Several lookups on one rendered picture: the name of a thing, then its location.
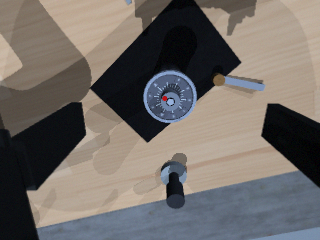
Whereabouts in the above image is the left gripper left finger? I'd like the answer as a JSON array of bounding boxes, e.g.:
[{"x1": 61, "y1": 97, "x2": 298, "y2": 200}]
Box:
[{"x1": 0, "y1": 102, "x2": 86, "y2": 240}]

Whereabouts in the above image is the black mat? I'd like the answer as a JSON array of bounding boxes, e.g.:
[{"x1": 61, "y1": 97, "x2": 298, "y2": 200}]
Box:
[{"x1": 90, "y1": 0, "x2": 242, "y2": 143}]

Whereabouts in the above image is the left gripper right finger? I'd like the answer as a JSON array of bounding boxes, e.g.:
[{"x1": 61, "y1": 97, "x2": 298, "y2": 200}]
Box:
[{"x1": 261, "y1": 103, "x2": 320, "y2": 188}]

